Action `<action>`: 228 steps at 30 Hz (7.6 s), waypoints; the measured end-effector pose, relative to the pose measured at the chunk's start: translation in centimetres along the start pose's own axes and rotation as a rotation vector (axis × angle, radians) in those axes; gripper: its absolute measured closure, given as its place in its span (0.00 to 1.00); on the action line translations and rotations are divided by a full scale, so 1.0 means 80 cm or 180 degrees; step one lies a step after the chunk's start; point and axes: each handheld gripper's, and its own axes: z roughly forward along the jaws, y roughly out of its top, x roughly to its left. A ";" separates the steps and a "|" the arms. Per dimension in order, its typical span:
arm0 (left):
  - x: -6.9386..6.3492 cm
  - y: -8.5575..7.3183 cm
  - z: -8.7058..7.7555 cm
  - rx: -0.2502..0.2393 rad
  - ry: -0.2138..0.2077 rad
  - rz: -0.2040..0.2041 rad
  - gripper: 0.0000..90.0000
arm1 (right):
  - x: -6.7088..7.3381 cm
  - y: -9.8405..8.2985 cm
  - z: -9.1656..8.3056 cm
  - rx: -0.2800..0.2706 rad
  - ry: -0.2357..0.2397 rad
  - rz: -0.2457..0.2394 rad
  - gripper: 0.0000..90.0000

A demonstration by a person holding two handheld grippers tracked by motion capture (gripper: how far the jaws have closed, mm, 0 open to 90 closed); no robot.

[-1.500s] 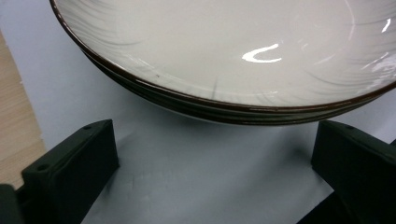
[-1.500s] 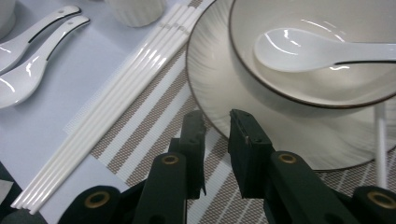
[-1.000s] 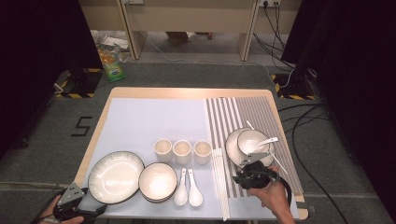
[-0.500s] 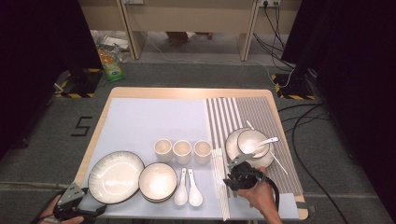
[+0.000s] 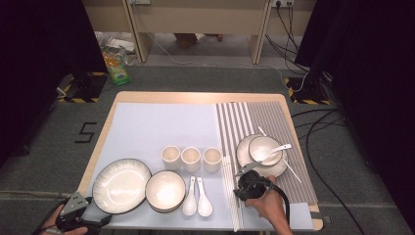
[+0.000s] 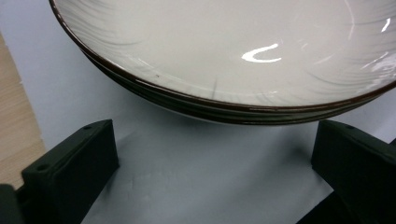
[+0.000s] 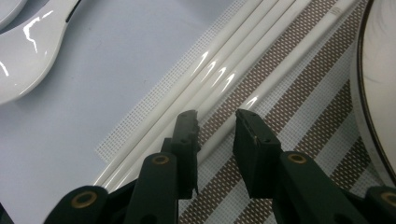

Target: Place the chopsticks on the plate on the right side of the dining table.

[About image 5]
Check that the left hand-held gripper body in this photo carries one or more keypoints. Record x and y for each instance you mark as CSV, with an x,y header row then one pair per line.
x,y
75,204

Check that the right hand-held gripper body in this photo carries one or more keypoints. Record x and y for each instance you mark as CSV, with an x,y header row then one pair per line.
x,y
253,186

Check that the bundle of white chopsticks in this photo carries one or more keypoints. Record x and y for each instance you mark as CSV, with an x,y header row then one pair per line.
x,y
228,176

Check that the white plate black rim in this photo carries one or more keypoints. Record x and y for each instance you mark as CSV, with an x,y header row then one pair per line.
x,y
120,187
277,168

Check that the white ceramic spoon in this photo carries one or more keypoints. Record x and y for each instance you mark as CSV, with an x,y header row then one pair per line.
x,y
189,205
265,156
204,207

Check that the single white chopstick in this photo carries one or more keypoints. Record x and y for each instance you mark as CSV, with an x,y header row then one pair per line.
x,y
295,176

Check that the white bowl black rim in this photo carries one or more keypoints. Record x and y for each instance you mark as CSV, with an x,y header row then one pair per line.
x,y
261,142
166,210
165,189

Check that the person's right hand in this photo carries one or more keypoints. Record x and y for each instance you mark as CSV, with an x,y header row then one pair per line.
x,y
269,207

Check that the person's left hand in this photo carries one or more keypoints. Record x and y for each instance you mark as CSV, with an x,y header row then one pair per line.
x,y
65,232

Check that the white ceramic cup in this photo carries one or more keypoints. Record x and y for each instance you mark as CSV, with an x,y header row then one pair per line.
x,y
212,158
191,158
170,155

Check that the grey white striped placemat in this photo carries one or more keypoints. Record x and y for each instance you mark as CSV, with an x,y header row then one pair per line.
x,y
277,114

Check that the grey tape piece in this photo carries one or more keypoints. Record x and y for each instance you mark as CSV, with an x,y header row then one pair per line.
x,y
323,218

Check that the light blue paper sheet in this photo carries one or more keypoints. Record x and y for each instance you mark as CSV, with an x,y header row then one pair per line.
x,y
163,127

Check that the black stand base striped tape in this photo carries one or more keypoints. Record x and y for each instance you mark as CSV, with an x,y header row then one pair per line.
x,y
306,89
88,86

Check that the green orange snack bag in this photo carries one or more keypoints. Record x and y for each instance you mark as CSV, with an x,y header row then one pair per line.
x,y
119,73

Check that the black curtain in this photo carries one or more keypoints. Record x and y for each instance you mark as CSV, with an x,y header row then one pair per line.
x,y
39,65
375,81

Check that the brown cardboard box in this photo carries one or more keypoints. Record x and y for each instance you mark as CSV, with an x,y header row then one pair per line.
x,y
186,39

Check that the clear plastic bags pile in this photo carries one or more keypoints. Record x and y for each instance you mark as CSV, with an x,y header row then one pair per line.
x,y
114,40

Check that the beige wooden desk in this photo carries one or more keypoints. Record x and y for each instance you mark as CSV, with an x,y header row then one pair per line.
x,y
195,16

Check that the white power socket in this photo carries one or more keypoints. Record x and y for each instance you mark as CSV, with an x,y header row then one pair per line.
x,y
287,2

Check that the white wall outlet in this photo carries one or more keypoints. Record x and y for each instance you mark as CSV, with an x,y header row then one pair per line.
x,y
140,2

